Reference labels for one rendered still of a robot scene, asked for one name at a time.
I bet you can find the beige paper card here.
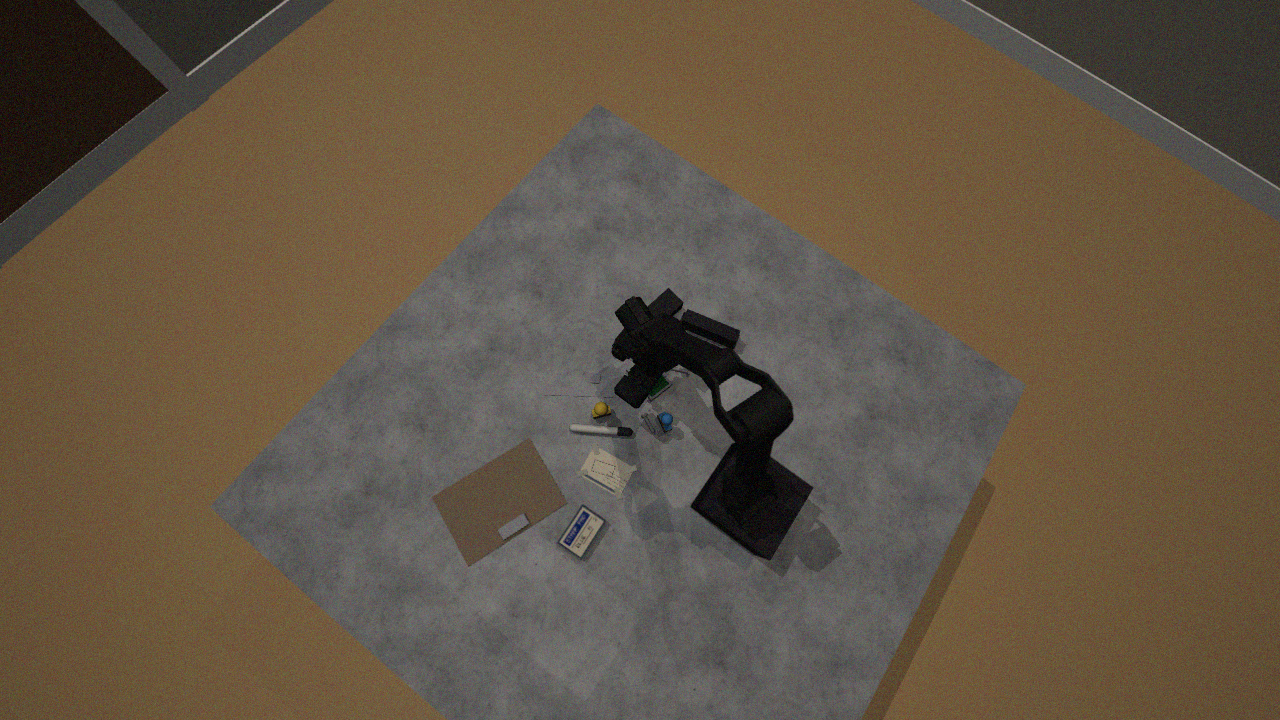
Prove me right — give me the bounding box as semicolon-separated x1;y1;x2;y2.
576;443;637;500

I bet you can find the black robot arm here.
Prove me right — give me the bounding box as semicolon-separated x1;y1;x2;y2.
611;297;794;525

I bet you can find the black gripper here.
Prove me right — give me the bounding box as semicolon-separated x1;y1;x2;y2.
614;352;664;409

